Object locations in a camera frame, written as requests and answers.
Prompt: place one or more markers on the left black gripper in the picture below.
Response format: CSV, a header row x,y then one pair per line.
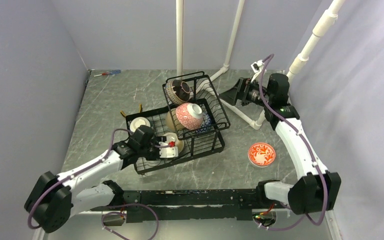
x,y
156,139

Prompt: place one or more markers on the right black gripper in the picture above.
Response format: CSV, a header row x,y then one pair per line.
x,y
240,91

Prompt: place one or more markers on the yellow patterned bowl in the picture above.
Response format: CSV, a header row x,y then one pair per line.
x,y
172,137

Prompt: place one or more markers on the teal white bowl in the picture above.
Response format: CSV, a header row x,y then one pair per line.
x,y
137,122

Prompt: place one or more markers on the blue white patterned bowl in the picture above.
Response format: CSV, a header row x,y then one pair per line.
x,y
206,124

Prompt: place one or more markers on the pink patterned bowl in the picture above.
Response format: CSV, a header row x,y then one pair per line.
x,y
190,115

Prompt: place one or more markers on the brown geometric patterned bowl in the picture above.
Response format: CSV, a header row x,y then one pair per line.
x,y
177,92

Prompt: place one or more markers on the orange floral bowl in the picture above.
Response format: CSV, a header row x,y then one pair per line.
x,y
261,154

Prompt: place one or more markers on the tan speckled bowl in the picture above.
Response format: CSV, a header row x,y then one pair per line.
x,y
172,122

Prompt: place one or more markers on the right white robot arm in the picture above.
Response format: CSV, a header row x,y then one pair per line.
x,y
317,188

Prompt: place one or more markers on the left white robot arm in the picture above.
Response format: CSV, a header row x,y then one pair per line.
x,y
55,198

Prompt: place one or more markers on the yellow black pliers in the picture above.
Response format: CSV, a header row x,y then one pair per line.
x,y
126,113

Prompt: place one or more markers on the red blue screwdriver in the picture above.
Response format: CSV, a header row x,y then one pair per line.
x,y
109,73

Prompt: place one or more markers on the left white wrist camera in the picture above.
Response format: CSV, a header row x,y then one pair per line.
x,y
168,150

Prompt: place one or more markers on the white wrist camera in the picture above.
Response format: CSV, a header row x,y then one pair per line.
x,y
168,150
258,68

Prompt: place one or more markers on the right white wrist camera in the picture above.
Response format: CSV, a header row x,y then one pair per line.
x,y
258,68

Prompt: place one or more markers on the black wire dish rack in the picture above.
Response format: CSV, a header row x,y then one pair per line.
x,y
197,143

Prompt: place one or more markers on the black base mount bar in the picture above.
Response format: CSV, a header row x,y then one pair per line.
x,y
205,204

